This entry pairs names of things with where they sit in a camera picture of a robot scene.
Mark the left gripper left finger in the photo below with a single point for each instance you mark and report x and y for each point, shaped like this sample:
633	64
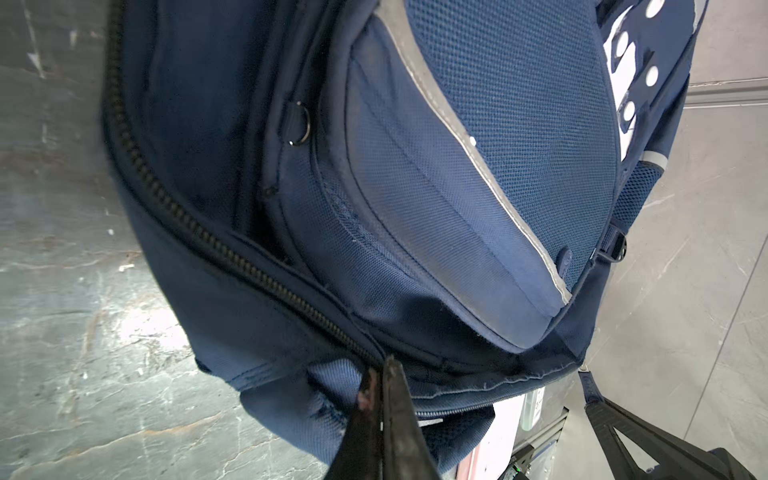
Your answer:
360	453

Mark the navy blue student backpack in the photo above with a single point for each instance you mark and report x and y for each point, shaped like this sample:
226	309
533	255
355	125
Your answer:
319	186

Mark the pink pencil case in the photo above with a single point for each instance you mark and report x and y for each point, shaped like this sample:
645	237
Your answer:
490	458

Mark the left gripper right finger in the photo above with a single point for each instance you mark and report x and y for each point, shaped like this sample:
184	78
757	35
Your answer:
405	452

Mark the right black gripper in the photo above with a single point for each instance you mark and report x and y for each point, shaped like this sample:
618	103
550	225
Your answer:
675	458

